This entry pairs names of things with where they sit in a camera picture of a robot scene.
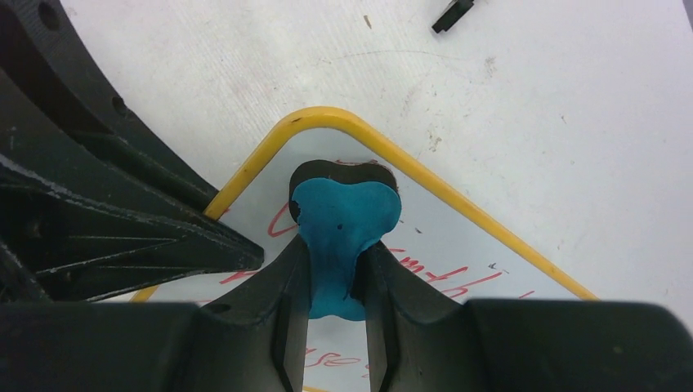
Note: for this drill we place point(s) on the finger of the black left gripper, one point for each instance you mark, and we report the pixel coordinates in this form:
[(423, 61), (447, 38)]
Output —
[(76, 229), (43, 55)]

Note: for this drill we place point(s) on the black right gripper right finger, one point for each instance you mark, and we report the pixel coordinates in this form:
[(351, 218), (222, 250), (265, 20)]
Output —
[(420, 340)]

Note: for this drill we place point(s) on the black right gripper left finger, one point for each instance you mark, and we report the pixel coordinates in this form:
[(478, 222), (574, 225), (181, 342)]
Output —
[(251, 339)]

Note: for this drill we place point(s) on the yellow framed whiteboard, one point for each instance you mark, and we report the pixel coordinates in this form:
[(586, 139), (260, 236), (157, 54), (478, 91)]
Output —
[(441, 236)]

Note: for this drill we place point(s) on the blue whiteboard eraser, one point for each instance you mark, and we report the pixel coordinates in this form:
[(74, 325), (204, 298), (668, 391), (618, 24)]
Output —
[(341, 210)]

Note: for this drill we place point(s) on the metal wire whiteboard stand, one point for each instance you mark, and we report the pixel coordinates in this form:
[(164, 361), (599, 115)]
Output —
[(452, 14)]

